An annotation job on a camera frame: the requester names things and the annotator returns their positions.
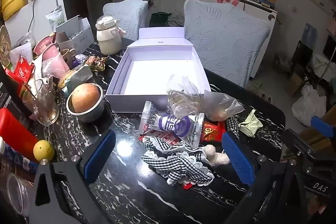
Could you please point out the pale green packet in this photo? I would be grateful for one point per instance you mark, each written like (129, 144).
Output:
(250, 124)

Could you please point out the large leaf pattern chair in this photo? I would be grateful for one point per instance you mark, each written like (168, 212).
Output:
(223, 37)

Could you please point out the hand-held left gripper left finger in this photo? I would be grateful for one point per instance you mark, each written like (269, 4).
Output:
(101, 155)

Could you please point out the glass mug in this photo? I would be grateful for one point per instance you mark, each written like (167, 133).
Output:
(43, 106)

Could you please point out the green white pouch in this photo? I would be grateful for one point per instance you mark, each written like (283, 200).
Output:
(56, 16)

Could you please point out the red paper packet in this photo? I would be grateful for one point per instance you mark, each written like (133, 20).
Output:
(22, 70)

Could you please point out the clear plastic cup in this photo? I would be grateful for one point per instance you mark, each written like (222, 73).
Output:
(17, 193)

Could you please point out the grey green wrapped packet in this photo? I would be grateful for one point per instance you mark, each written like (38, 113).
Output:
(81, 75)

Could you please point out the silver purple snack packet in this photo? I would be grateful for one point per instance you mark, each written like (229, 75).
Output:
(172, 124)

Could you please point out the gingham cloth strip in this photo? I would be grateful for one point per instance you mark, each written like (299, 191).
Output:
(232, 125)

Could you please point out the white fridge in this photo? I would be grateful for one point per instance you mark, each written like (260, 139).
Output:
(23, 19)

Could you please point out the white plastic bag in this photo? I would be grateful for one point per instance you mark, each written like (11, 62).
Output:
(309, 106)

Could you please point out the purple wrapped candy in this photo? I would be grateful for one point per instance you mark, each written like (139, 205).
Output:
(80, 59)

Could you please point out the beige slippers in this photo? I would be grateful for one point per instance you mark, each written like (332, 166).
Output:
(262, 91)

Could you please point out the cream kettle bottle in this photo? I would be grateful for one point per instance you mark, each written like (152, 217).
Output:
(107, 37)

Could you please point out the red plastic bottle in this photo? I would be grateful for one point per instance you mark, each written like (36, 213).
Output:
(15, 129)

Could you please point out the woven round plate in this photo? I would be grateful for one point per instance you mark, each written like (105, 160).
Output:
(5, 45)

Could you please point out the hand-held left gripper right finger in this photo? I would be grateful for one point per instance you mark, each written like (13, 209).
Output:
(239, 161)

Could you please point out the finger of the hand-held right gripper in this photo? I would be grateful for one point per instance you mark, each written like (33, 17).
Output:
(299, 141)
(323, 127)

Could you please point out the orange round fruit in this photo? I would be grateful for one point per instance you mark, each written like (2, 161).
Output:
(85, 98)

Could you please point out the brown mug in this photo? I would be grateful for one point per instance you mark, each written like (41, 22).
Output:
(67, 56)

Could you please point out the yellow pot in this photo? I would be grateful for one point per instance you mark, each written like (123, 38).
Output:
(13, 3)

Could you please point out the gingham cloth with lace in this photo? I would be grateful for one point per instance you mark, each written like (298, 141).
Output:
(181, 166)

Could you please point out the red white striped packet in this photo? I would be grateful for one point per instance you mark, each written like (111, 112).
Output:
(162, 137)

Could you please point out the dark green bag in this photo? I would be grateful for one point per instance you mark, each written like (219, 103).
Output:
(158, 19)

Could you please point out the clear plastic food bag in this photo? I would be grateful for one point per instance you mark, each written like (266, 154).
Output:
(189, 99)

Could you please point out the metal bowl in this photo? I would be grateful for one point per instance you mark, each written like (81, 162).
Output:
(89, 112)

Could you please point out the yellow lemon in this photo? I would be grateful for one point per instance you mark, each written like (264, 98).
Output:
(43, 150)

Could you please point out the brown snack packet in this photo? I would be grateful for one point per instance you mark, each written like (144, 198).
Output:
(97, 63)

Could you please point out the pale lilac gift box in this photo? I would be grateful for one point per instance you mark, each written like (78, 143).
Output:
(160, 74)

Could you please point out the red gold snack packet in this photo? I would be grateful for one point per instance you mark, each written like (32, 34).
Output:
(212, 132)

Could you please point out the small leaf pattern chair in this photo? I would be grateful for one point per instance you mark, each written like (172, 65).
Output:
(126, 16)

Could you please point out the stack of pink cups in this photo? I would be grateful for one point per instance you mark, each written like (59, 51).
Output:
(50, 53)

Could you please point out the white cardboard box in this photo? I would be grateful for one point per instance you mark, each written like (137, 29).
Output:
(76, 35)

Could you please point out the white plush toy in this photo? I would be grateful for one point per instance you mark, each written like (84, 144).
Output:
(216, 157)

